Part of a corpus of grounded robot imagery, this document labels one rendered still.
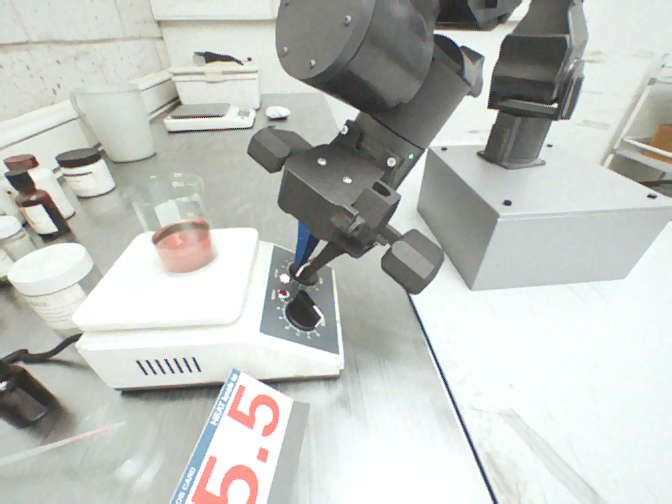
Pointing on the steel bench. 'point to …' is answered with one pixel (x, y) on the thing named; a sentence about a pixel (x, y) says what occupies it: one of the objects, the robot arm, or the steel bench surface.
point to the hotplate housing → (207, 348)
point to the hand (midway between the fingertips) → (317, 247)
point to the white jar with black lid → (85, 172)
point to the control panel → (276, 310)
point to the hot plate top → (171, 288)
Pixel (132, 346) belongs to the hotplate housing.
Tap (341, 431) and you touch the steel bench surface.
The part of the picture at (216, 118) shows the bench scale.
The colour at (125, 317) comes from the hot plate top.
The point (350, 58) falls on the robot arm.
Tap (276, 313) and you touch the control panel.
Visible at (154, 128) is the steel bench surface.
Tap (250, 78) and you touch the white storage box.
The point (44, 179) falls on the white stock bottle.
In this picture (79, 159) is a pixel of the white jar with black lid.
